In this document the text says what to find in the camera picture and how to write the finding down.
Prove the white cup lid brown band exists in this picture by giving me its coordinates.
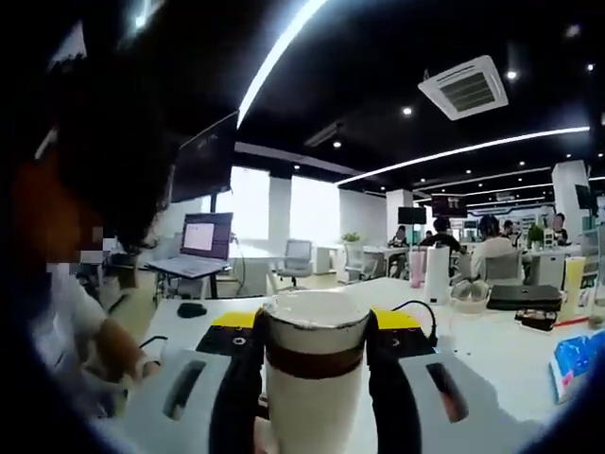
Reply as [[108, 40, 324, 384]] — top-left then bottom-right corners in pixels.
[[258, 290, 373, 380]]

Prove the ceiling air conditioner vent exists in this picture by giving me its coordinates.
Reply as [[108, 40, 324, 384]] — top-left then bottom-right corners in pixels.
[[418, 55, 510, 122]]

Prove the person's head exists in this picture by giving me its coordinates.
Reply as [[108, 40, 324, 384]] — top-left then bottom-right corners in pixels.
[[27, 42, 190, 254]]

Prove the black patterned box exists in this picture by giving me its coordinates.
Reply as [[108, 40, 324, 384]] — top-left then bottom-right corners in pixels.
[[514, 306, 559, 332]]

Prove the pink tumbler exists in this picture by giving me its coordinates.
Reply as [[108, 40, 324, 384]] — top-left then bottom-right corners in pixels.
[[408, 250, 425, 288]]

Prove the black flat case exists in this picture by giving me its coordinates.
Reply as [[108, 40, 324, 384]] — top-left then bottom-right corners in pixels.
[[486, 283, 563, 312]]

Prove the grey office chair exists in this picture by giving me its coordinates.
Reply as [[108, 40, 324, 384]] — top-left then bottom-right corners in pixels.
[[343, 241, 368, 284], [278, 239, 314, 288]]

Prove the open laptop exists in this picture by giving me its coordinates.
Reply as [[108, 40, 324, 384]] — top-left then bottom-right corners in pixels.
[[146, 212, 234, 278]]

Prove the white table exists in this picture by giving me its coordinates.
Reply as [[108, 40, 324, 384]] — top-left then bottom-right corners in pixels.
[[117, 276, 605, 454]]

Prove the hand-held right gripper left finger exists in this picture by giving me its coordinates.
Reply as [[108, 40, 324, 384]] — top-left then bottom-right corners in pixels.
[[111, 306, 268, 454]]

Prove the person's right hand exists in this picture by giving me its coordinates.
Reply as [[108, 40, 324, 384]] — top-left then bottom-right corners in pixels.
[[252, 415, 280, 454]]

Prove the hanging dark screen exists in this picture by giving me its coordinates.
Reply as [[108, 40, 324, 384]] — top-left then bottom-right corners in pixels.
[[430, 192, 468, 218]]

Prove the yellow drink cup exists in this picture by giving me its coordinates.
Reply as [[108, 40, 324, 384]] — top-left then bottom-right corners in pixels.
[[562, 257, 585, 318]]

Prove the white cylinder appliance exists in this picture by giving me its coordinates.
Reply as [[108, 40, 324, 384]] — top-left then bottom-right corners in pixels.
[[423, 245, 451, 306]]

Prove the large black wall monitor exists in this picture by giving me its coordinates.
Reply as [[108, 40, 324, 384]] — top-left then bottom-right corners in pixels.
[[167, 111, 239, 204]]

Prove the white round container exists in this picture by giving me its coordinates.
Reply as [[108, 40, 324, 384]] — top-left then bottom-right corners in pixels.
[[448, 278, 491, 313]]

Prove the white water cup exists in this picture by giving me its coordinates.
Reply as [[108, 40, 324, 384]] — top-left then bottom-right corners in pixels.
[[257, 290, 374, 454]]

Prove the black plug with cable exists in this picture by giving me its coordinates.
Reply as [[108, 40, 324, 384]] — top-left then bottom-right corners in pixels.
[[389, 300, 439, 354]]

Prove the blue tissue pack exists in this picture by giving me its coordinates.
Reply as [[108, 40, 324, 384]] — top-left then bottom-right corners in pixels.
[[548, 330, 605, 406]]

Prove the white ceiling light strip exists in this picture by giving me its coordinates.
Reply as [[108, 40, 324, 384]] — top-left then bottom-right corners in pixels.
[[235, 0, 328, 127], [337, 126, 591, 185]]

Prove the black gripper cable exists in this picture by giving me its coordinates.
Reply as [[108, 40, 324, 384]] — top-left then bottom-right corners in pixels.
[[139, 334, 170, 352]]

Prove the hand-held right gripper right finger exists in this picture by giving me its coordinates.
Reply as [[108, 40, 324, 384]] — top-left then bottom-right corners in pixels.
[[366, 306, 530, 454]]

